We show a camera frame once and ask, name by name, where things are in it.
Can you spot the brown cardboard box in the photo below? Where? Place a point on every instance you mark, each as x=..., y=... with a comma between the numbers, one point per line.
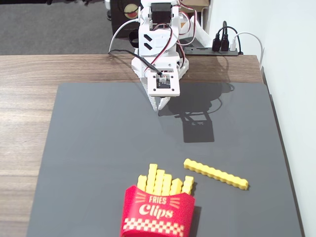
x=195, y=3

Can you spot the white usb plug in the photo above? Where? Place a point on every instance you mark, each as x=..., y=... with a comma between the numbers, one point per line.
x=233, y=45

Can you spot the tallest yellow fry clip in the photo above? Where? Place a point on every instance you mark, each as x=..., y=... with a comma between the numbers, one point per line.
x=151, y=177

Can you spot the black box with round dial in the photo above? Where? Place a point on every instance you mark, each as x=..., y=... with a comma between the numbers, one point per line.
x=121, y=22

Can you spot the black table clamp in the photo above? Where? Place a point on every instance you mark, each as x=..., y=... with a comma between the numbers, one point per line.
x=133, y=39

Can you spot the black usb plug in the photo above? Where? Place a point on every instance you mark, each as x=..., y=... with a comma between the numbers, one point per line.
x=224, y=44
x=216, y=44

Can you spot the red fries clips box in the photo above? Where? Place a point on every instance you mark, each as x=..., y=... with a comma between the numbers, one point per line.
x=155, y=214

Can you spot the short yellow fry clip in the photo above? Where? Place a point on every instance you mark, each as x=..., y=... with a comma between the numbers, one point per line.
x=142, y=182

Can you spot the black usb hub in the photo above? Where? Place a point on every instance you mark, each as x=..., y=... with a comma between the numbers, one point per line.
x=200, y=51

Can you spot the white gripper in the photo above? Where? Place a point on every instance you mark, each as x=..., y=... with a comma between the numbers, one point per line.
x=158, y=103

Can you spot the long yellow plastic fry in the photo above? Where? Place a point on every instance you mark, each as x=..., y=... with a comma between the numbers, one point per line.
x=216, y=174

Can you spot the white gripper camera mount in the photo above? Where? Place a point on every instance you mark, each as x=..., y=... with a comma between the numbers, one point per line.
x=151, y=86

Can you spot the grey work mat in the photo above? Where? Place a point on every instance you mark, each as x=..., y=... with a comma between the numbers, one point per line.
x=98, y=148

